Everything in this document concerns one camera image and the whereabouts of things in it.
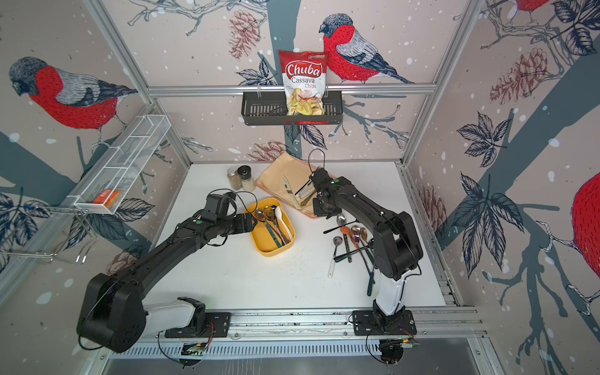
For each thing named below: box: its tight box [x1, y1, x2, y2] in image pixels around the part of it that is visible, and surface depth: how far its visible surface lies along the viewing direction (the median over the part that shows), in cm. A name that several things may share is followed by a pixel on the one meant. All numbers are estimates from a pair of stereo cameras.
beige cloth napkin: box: [255, 151, 318, 218], surface depth 117 cm
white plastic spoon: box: [274, 206, 293, 240], surface depth 100 cm
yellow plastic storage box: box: [246, 196, 297, 258], surface depth 97 cm
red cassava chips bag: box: [278, 50, 329, 116], surface depth 85 cm
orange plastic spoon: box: [339, 225, 353, 264], surface depth 96 cm
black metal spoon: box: [333, 238, 375, 262], surface depth 91 cm
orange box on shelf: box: [92, 189, 120, 210], surface depth 68 cm
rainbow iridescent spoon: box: [350, 225, 376, 285], surface depth 93 cm
